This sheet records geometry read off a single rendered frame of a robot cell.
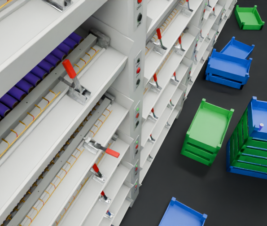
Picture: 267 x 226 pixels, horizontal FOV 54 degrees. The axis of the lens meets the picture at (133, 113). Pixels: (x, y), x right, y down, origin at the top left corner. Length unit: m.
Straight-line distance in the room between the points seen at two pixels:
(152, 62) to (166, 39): 0.14
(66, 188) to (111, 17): 0.40
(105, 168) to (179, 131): 1.01
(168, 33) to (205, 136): 0.80
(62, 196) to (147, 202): 0.97
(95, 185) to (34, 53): 0.58
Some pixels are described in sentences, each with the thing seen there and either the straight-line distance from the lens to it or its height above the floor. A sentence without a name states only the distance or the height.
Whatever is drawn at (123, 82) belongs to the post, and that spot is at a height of 1.00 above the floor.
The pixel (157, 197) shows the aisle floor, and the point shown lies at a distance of 1.59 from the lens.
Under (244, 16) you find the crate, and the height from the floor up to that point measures 0.00.
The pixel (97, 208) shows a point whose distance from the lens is 1.05.
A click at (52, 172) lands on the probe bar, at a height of 0.93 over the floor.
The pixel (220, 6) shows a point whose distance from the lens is 2.07.
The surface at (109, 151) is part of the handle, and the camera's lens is 0.66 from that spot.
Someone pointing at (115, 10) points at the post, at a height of 1.20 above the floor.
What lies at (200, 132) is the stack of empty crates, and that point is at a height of 0.16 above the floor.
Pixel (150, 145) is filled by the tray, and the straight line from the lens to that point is 1.39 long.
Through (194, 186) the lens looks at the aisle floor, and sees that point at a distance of 1.65.
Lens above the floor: 1.49
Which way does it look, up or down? 52 degrees down
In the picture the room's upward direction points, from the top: straight up
